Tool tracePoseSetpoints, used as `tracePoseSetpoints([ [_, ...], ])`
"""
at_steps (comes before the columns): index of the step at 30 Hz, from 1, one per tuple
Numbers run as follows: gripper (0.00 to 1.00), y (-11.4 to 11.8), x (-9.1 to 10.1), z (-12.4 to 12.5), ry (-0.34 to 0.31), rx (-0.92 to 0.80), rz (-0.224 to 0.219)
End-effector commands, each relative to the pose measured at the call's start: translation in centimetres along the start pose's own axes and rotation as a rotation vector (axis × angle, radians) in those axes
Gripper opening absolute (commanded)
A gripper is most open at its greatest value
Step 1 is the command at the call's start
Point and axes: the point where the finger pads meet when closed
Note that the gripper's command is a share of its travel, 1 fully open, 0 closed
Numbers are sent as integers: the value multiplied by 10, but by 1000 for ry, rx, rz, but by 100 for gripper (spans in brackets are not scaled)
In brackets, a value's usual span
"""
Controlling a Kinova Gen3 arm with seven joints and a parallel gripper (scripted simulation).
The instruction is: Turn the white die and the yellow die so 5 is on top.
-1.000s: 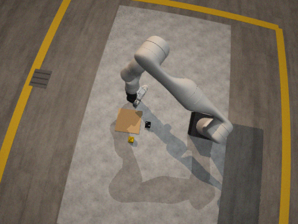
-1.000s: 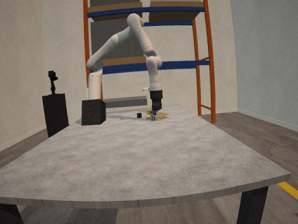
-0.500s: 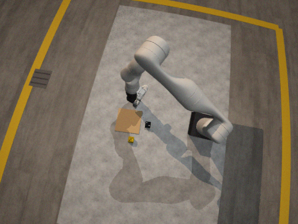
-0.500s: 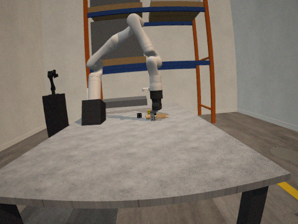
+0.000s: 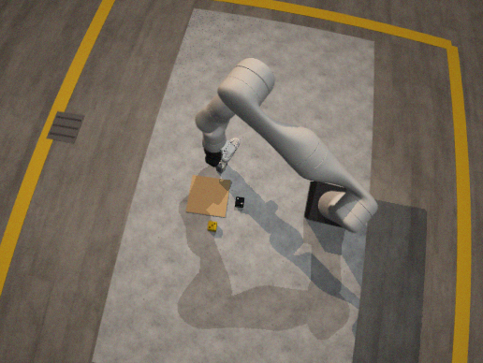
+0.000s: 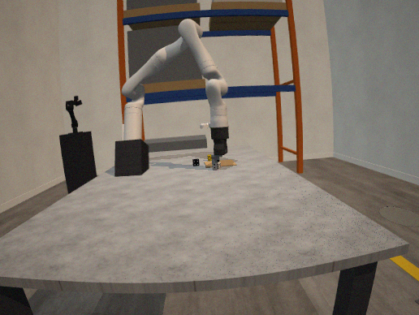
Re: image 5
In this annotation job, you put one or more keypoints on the white die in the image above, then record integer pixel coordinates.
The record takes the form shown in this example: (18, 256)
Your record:
(223, 165)

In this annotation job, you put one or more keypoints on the tan mat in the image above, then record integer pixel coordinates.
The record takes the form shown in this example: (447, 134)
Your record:
(208, 196)

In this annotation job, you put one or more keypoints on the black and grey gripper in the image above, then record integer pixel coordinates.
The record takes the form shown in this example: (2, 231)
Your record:
(224, 151)

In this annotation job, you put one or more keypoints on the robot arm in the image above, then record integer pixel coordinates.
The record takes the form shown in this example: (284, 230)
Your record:
(243, 91)

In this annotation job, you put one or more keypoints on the black die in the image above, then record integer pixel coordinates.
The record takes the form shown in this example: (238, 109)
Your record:
(239, 202)

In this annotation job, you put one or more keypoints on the yellow die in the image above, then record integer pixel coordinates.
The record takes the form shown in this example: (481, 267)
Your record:
(212, 226)

